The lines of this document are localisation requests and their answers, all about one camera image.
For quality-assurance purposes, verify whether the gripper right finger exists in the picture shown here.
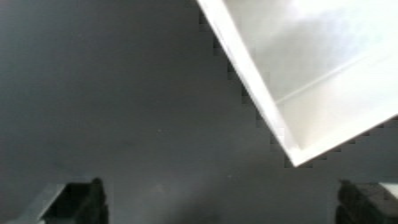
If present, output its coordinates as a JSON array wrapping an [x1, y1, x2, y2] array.
[[334, 180, 398, 224]]

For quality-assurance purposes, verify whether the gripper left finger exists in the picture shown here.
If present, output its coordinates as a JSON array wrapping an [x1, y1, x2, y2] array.
[[41, 178, 108, 224]]

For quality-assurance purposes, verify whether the white drawer cabinet box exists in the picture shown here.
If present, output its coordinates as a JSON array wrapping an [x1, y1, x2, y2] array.
[[195, 0, 398, 165]]

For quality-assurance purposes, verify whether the white U-shaped border frame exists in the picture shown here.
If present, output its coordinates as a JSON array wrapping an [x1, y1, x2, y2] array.
[[5, 183, 66, 224]]

